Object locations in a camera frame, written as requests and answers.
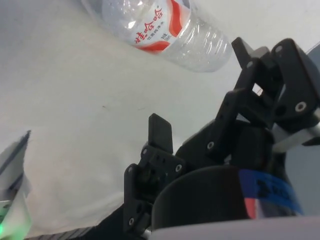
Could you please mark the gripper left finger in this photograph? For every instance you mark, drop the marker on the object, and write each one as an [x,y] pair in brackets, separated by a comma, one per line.
[160,132]

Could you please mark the clear plastic bottle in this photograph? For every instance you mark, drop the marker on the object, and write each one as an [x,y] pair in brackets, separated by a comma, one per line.
[155,27]

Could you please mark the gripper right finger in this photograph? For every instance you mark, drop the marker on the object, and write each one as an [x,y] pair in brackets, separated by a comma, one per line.
[295,75]

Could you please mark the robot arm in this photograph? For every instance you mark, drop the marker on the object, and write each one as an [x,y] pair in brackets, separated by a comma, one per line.
[12,222]

